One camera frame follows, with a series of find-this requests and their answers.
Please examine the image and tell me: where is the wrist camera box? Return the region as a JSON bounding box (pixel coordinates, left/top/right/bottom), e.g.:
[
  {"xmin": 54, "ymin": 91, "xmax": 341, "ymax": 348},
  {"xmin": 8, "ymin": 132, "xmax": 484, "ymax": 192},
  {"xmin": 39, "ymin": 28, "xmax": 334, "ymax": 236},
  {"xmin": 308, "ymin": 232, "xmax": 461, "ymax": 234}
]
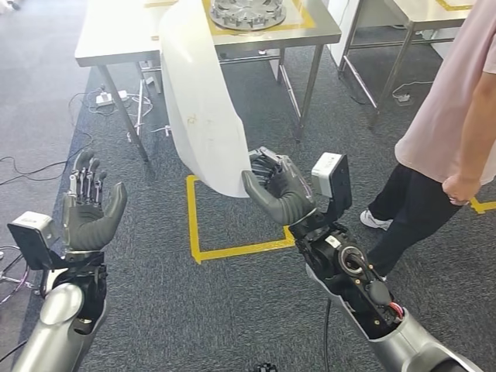
[
  {"xmin": 310, "ymin": 152, "xmax": 353, "ymax": 222},
  {"xmin": 7, "ymin": 211, "xmax": 59, "ymax": 271}
]

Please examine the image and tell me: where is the person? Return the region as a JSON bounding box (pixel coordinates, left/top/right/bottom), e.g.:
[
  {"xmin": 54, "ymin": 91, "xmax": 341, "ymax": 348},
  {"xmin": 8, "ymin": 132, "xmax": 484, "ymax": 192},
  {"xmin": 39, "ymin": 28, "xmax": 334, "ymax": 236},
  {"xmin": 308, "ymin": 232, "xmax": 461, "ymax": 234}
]
[{"xmin": 359, "ymin": 0, "xmax": 496, "ymax": 282}]

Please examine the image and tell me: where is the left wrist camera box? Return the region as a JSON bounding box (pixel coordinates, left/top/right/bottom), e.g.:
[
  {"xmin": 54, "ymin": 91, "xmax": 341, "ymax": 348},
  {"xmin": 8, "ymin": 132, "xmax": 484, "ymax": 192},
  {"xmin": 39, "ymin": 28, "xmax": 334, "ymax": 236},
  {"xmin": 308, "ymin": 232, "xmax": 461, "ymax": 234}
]
[{"xmin": 7, "ymin": 211, "xmax": 59, "ymax": 271}]

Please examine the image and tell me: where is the yellow floor tape square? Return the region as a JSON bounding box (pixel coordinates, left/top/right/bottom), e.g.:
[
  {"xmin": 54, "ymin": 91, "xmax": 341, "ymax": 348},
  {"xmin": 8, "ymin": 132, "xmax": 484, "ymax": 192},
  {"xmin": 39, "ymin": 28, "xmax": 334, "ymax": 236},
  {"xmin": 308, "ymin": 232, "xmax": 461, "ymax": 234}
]
[
  {"xmin": 469, "ymin": 196, "xmax": 496, "ymax": 215},
  {"xmin": 186, "ymin": 174, "xmax": 297, "ymax": 266}
]

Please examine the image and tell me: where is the white curved panel part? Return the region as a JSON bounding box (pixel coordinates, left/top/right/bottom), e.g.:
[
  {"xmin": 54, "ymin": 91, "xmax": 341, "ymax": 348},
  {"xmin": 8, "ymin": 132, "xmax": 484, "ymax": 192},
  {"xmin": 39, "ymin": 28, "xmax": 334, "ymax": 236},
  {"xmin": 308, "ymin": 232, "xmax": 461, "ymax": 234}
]
[{"xmin": 159, "ymin": 0, "xmax": 253, "ymax": 198}]

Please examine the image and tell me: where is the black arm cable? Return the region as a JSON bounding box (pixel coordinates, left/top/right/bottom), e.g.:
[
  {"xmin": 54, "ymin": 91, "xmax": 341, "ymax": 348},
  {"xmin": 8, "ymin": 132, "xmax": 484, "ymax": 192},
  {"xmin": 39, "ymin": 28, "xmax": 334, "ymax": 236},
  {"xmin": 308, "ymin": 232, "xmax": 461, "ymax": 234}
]
[{"xmin": 322, "ymin": 298, "xmax": 333, "ymax": 372}]

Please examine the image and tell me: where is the person's hand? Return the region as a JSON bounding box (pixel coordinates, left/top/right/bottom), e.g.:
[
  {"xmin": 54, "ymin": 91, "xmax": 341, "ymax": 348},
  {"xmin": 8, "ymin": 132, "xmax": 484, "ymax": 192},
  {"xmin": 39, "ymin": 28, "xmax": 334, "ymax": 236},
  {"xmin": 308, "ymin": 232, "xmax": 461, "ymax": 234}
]
[{"xmin": 442, "ymin": 173, "xmax": 482, "ymax": 208}]

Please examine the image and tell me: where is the white power strip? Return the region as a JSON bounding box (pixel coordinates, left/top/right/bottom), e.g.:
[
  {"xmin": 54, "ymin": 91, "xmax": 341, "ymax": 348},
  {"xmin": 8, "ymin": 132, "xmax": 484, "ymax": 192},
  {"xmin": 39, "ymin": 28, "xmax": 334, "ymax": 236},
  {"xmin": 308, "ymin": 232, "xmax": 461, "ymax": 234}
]
[{"xmin": 95, "ymin": 89, "xmax": 129, "ymax": 108}]

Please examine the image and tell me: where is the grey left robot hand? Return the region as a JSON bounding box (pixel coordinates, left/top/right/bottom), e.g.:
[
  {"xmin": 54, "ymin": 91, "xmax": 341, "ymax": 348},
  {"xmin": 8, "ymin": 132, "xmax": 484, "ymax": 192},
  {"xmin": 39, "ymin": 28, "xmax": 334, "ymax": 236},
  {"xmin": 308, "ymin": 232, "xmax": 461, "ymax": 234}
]
[{"xmin": 61, "ymin": 149, "xmax": 128, "ymax": 253}]

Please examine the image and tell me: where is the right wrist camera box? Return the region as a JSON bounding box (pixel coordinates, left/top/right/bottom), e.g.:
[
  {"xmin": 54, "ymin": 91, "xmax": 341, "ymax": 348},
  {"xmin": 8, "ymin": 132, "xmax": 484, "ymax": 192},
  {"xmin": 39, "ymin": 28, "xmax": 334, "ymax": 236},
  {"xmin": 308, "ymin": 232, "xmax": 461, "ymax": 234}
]
[{"xmin": 310, "ymin": 152, "xmax": 353, "ymax": 222}]

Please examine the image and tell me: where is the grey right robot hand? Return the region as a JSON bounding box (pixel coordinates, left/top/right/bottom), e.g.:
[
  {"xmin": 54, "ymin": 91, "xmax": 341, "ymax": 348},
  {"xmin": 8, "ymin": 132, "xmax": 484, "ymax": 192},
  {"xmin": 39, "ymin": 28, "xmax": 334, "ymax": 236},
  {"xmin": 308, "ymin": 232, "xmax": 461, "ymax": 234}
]
[{"xmin": 241, "ymin": 146, "xmax": 318, "ymax": 227}]

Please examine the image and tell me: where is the grey round metal disc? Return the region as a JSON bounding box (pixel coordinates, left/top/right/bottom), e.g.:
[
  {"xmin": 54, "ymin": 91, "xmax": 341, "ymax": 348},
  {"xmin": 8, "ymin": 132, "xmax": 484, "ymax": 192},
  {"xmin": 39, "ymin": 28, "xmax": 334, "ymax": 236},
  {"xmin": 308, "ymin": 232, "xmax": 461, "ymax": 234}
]
[{"xmin": 209, "ymin": 0, "xmax": 288, "ymax": 32}]

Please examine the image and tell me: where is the white panel sheet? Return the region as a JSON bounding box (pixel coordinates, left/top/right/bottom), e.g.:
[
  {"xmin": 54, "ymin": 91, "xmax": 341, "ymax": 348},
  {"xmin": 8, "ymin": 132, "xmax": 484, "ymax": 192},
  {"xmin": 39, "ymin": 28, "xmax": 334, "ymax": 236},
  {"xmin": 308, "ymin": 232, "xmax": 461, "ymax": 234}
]
[{"xmin": 326, "ymin": 0, "xmax": 364, "ymax": 67}]

